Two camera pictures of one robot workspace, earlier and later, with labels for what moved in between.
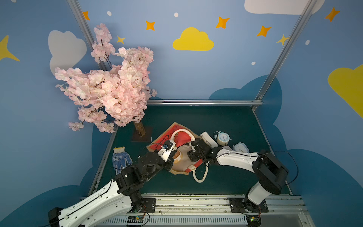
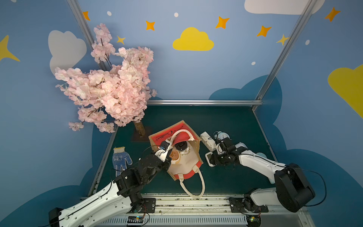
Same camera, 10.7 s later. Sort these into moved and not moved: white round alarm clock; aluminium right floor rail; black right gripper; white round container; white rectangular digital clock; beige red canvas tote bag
Moved: beige red canvas tote bag; black right gripper
Not moved: white rectangular digital clock; white round alarm clock; aluminium right floor rail; white round container
